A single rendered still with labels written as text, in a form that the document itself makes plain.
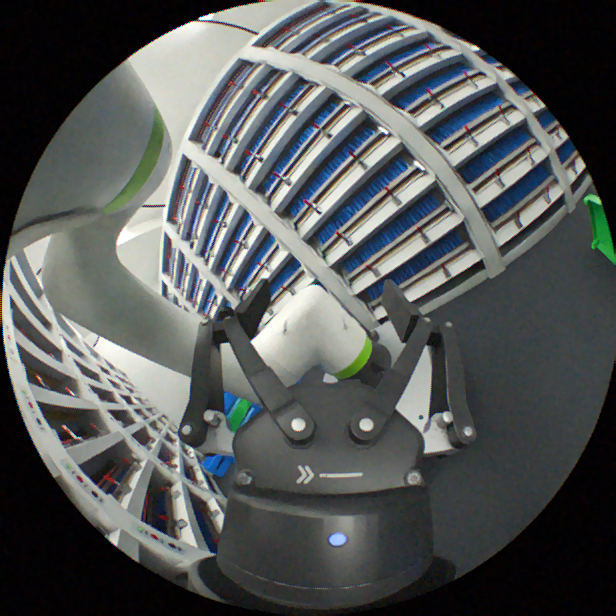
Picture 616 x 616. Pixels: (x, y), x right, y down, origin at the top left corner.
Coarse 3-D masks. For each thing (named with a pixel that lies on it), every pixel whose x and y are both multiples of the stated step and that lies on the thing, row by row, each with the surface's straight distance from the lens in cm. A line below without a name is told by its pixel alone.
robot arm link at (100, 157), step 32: (128, 64) 12; (96, 96) 9; (128, 96) 12; (64, 128) 8; (96, 128) 10; (128, 128) 12; (64, 160) 9; (96, 160) 11; (128, 160) 14; (32, 192) 8; (64, 192) 10; (96, 192) 13; (32, 224) 10; (64, 224) 13
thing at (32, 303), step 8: (16, 264) 115; (16, 272) 114; (16, 280) 123; (24, 280) 122; (16, 288) 127; (24, 288) 126; (24, 296) 131; (32, 296) 128; (32, 304) 135; (40, 304) 136; (32, 312) 141; (40, 312) 142; (48, 312) 151; (40, 320) 148; (48, 320) 143
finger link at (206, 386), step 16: (208, 320) 15; (208, 336) 13; (208, 352) 12; (192, 368) 12; (208, 368) 11; (192, 384) 11; (208, 384) 10; (192, 400) 10; (208, 400) 10; (192, 416) 10; (192, 432) 9
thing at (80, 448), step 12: (60, 432) 99; (72, 432) 108; (84, 432) 120; (108, 432) 117; (72, 444) 79; (84, 444) 75; (96, 444) 83; (108, 444) 93; (72, 456) 64; (84, 456) 70
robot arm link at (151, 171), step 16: (160, 128) 19; (160, 144) 20; (144, 160) 17; (160, 160) 21; (144, 176) 19; (160, 176) 25; (128, 192) 18; (144, 192) 23; (112, 208) 19; (128, 208) 26; (96, 224) 25; (112, 224) 26
